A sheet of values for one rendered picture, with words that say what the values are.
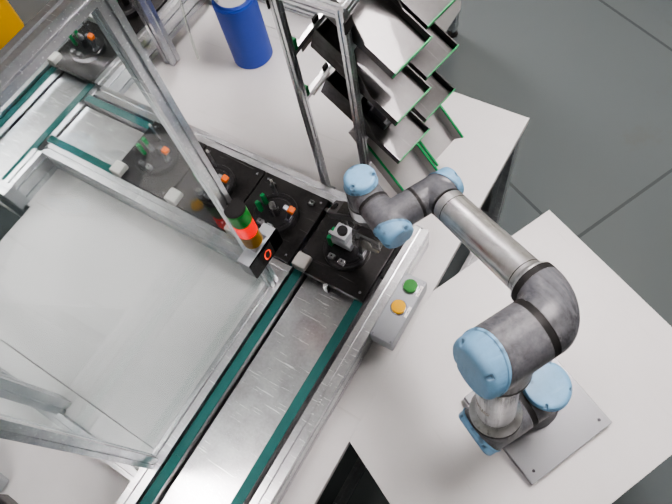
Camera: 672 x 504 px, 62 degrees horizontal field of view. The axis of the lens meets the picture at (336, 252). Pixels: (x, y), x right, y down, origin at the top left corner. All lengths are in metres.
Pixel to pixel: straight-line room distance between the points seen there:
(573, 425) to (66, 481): 1.39
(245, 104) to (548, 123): 1.65
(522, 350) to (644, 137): 2.36
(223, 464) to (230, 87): 1.36
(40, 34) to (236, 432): 1.12
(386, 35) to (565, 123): 1.98
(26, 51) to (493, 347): 0.78
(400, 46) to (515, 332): 0.67
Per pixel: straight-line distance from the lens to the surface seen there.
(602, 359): 1.72
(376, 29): 1.32
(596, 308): 1.76
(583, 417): 1.64
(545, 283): 1.03
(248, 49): 2.23
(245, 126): 2.13
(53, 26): 0.84
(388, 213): 1.20
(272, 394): 1.61
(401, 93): 1.43
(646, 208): 3.00
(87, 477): 1.84
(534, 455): 1.60
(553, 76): 3.38
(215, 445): 1.63
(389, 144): 1.54
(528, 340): 0.98
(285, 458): 1.54
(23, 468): 1.95
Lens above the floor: 2.45
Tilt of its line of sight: 63 degrees down
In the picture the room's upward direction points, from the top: 17 degrees counter-clockwise
